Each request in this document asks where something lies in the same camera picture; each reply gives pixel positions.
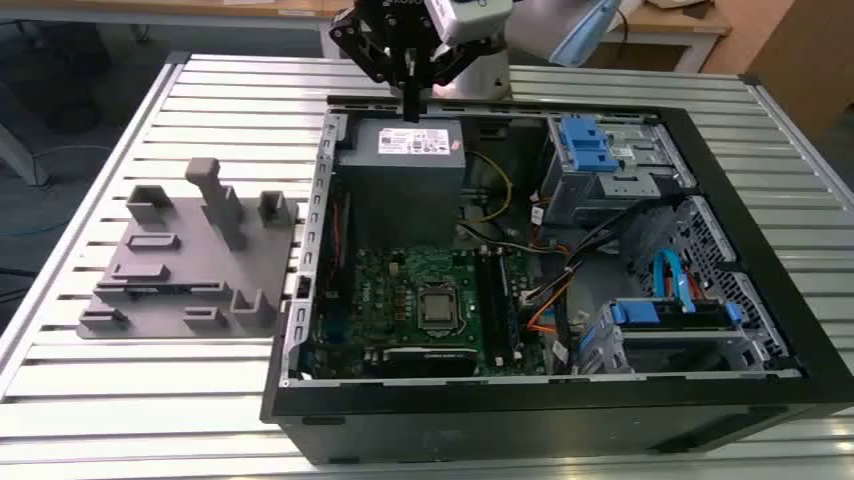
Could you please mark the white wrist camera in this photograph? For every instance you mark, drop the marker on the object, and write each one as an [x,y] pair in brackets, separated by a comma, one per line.
[467,20]

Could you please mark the hard disk in blue carrier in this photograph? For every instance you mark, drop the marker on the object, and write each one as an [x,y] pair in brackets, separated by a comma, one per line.
[637,312]

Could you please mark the black graphics card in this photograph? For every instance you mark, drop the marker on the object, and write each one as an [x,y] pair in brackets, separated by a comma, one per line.
[434,357]

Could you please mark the grey parts rack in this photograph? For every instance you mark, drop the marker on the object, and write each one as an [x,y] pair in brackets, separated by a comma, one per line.
[187,240]

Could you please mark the silver CPU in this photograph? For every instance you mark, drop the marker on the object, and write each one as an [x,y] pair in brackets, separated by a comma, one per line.
[441,307]

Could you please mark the long wooden desk white frame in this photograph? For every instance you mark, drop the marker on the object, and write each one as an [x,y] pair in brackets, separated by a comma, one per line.
[234,7]

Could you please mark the short wooden desk white frame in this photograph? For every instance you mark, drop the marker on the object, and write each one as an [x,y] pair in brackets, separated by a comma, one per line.
[667,22]

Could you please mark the grey power supply unit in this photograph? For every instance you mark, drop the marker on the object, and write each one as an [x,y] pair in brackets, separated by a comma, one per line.
[401,190]

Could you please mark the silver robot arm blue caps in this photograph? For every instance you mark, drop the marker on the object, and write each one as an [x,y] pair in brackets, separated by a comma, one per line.
[534,30]

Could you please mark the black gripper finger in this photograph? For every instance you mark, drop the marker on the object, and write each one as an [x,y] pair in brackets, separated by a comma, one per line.
[367,55]
[461,62]

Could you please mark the low silver disk bay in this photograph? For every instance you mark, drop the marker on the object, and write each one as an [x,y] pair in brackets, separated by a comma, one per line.
[681,340]

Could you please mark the green motherboard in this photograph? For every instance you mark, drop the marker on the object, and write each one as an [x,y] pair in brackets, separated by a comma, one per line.
[394,280]

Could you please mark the blue disk carrier clip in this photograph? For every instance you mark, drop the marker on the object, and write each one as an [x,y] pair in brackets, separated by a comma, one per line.
[583,135]

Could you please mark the brown wooden cabinet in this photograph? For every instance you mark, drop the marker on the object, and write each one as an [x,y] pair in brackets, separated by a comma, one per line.
[814,60]

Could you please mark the black PC case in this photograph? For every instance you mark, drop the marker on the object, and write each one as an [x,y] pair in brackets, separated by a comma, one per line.
[534,435]

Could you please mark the tall silver drive cage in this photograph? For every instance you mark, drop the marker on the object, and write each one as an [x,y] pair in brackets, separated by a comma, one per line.
[627,190]

